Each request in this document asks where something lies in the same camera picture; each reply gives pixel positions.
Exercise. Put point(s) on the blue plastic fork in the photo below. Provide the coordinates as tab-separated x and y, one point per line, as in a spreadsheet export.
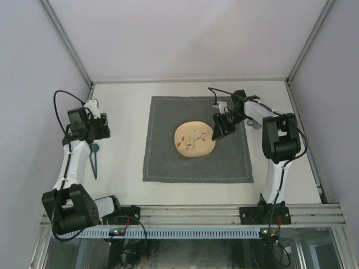
93	163

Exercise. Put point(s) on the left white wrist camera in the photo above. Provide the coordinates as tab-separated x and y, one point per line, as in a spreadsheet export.
93	106

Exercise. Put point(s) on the blue slotted cable duct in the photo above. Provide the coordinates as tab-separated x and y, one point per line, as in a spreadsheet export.
172	233

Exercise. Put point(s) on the aluminium front rail frame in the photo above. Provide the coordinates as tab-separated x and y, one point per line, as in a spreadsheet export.
302	215

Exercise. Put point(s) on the beige bird pattern plate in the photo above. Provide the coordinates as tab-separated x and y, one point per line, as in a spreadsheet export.
194	139

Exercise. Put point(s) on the white mug blue handle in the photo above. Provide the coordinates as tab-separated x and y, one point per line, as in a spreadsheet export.
254	124

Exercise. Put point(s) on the grey cloth placemat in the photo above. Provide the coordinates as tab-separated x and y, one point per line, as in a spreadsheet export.
166	162

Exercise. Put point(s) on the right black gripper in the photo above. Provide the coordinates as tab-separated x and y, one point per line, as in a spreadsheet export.
221	130

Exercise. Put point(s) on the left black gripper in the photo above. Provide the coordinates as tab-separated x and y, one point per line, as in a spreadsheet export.
104	130

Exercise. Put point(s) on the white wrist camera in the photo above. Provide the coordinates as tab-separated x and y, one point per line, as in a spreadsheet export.
222	106
93	106

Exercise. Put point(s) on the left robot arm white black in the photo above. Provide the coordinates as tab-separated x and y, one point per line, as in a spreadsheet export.
69	206

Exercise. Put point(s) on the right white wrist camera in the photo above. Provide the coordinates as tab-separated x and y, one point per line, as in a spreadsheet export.
222	106

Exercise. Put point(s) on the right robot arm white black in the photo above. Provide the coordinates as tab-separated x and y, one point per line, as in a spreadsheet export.
282	143

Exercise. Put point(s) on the blue plastic spoon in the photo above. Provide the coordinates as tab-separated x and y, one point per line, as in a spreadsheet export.
95	149

